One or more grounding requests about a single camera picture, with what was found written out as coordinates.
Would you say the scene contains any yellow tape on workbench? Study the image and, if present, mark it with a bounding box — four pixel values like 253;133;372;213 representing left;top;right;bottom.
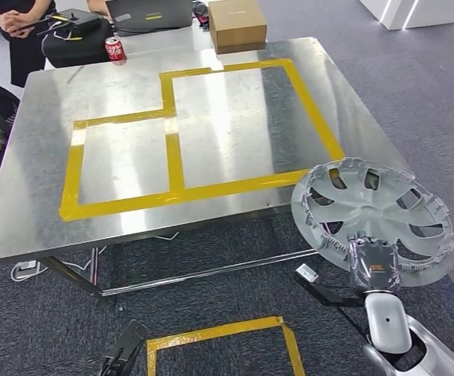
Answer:
59;58;346;223

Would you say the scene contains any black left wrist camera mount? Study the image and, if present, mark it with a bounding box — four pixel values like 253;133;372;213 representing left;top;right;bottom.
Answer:
100;320;149;376

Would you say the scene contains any stainless steel workbench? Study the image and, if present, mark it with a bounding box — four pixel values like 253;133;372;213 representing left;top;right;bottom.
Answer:
0;36;415;305

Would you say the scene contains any brown cardboard box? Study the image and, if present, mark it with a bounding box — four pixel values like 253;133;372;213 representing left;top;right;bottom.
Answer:
207;0;268;55

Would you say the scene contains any black flat device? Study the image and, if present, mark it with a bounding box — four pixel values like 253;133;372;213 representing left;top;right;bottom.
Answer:
15;9;103;40

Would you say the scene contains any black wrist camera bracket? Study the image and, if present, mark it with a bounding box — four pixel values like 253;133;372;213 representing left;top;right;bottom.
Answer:
293;272;369;338

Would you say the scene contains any white lit plinth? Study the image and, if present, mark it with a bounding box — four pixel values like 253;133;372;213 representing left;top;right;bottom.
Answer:
359;0;454;31

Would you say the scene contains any grey plastic wheel hubcap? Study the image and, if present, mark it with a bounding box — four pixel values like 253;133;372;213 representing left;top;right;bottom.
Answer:
290;157;454;288

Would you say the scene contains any grey laptop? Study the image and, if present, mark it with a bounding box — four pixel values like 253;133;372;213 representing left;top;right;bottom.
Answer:
106;0;194;36

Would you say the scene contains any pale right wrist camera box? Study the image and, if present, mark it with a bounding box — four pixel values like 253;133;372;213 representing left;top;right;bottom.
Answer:
295;263;320;284

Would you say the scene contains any silver floor outlet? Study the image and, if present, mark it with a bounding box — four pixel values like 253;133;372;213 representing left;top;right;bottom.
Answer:
10;259;42;283

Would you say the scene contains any white laminate table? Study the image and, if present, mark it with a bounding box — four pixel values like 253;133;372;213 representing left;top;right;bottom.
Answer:
45;20;269;71

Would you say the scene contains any yellow floor tape outline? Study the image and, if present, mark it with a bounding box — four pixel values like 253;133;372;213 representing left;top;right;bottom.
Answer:
146;315;306;376

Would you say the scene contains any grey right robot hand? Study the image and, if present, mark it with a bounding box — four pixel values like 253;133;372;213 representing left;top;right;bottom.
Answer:
346;232;402;295

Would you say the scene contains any white floor cable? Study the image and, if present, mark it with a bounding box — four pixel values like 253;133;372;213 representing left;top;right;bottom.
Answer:
10;230;181;283

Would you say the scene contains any red cola can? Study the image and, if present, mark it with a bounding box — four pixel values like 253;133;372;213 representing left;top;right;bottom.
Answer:
105;36;128;67

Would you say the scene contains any black carrying case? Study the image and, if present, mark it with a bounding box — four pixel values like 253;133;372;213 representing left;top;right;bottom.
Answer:
41;18;114;68

